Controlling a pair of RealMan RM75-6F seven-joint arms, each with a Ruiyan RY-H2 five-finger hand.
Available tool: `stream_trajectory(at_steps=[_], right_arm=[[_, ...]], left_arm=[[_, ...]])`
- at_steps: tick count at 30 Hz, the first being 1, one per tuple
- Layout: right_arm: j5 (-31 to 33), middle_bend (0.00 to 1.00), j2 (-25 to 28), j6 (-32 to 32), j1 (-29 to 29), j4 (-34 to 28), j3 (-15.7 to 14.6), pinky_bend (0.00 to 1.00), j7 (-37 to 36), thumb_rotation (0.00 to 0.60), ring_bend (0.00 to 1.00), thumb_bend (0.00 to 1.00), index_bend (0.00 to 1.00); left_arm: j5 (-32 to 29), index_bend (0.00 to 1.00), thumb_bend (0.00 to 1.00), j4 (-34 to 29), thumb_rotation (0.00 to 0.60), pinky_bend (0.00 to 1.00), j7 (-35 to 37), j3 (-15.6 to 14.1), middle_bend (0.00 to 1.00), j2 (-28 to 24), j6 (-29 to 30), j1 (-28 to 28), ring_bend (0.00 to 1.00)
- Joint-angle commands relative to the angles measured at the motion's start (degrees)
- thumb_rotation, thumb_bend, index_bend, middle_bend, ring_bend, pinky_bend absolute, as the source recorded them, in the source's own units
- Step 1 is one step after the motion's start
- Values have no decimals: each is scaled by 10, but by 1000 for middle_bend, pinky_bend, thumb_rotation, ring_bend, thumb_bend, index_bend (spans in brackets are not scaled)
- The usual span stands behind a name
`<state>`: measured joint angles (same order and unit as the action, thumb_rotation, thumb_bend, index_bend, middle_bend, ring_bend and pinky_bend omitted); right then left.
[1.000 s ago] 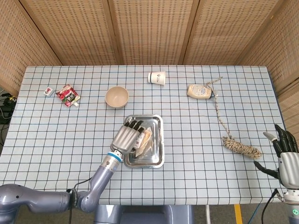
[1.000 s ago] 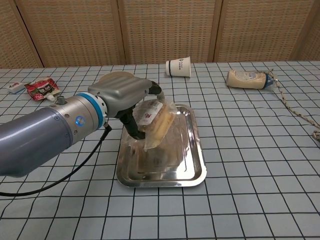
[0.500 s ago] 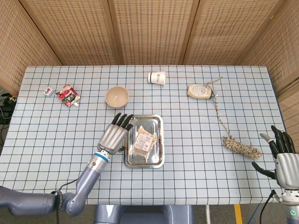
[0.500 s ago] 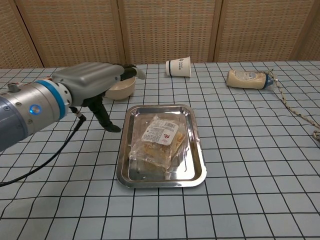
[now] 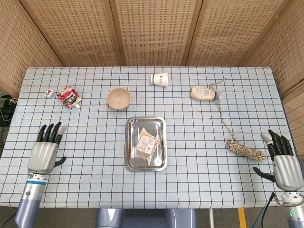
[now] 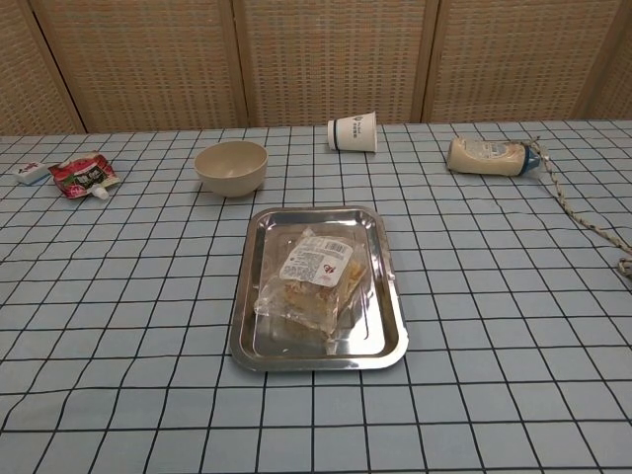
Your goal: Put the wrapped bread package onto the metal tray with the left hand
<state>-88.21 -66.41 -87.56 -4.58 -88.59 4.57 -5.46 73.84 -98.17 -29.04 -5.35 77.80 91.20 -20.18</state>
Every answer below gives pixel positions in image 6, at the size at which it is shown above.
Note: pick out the clear bag of snacks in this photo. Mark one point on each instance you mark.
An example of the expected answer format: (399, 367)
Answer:
(311, 266)

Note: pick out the silver metal tray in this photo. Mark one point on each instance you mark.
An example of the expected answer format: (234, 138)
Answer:
(377, 296)

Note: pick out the blue checkered tablecloth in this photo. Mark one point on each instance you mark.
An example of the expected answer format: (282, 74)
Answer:
(148, 395)

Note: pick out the beige bowl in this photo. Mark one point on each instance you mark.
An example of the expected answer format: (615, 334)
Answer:
(232, 170)

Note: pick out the white paper cup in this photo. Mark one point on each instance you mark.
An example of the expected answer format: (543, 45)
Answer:
(353, 132)

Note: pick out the woven bamboo screen panel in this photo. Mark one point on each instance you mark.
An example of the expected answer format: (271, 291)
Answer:
(336, 59)
(143, 64)
(518, 59)
(29, 74)
(619, 69)

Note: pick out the beige mayonnaise squeeze bottle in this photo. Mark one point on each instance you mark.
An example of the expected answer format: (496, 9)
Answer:
(486, 157)

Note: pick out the red spouted drink pouch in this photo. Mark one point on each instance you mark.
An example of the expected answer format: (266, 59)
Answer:
(81, 178)

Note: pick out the white mahjong tile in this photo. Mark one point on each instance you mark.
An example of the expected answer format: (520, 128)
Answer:
(30, 173)

